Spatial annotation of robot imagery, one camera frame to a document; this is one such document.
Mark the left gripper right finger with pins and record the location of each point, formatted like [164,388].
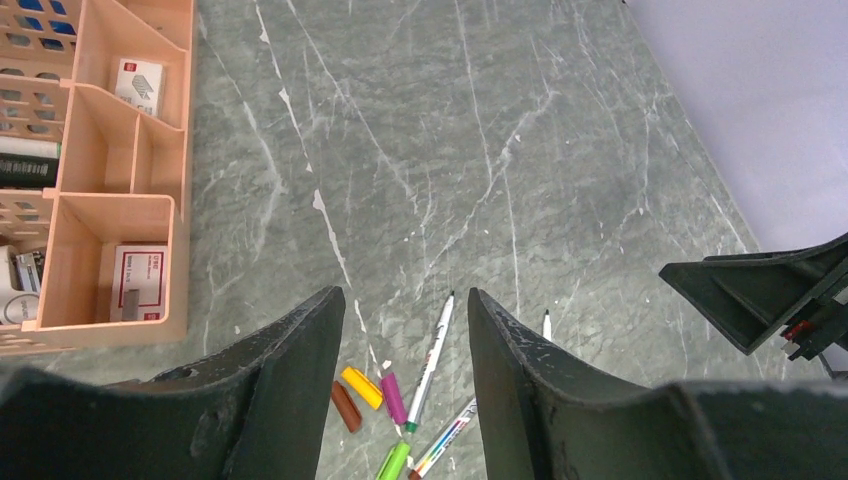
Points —
[546,414]

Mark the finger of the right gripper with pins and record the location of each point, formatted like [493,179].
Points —
[738,294]

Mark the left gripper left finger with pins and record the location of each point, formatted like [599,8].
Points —
[254,410]

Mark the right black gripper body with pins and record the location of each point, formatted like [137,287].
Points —
[814,316]

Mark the white marker pen orange tip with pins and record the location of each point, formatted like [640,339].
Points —
[547,326]

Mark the purple pen cap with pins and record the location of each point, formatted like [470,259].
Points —
[393,399]

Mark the green pen cap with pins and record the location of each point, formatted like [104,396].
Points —
[395,462]

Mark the white marker pen colourful label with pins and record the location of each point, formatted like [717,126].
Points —
[437,449]

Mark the brown pen cap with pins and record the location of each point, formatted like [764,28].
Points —
[346,407]

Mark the yellow pen cap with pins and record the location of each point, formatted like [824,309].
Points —
[364,387]

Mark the white marker pen upper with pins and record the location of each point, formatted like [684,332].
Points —
[430,365]

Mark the red white staple box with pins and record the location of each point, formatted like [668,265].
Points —
[139,283]

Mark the white calculator box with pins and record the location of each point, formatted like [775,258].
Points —
[21,284]

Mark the black green marker in organizer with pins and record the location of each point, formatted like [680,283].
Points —
[29,163]

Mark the white staple box upper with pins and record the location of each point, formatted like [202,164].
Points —
[140,83]

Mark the peach plastic file organizer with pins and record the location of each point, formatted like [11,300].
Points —
[124,176]

